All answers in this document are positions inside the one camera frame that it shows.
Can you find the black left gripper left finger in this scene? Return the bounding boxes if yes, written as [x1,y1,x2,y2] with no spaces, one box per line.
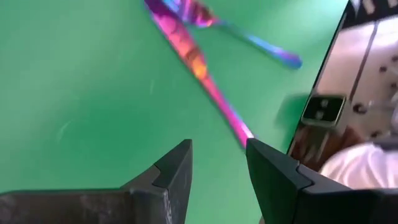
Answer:
[0,139,194,224]

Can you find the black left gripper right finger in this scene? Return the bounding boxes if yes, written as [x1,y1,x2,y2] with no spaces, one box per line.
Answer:
[246,138,398,224]

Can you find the iridescent rainbow table knife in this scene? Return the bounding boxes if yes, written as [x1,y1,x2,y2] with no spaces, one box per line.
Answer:
[143,0,255,149]

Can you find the person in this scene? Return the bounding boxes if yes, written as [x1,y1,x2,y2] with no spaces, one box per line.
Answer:
[289,124,398,190]

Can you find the iridescent rainbow fork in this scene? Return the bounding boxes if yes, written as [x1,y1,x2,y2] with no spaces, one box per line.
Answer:
[166,0,303,70]

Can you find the grey table-level camera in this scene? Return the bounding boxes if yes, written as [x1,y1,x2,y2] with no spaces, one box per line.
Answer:
[300,94,347,128]

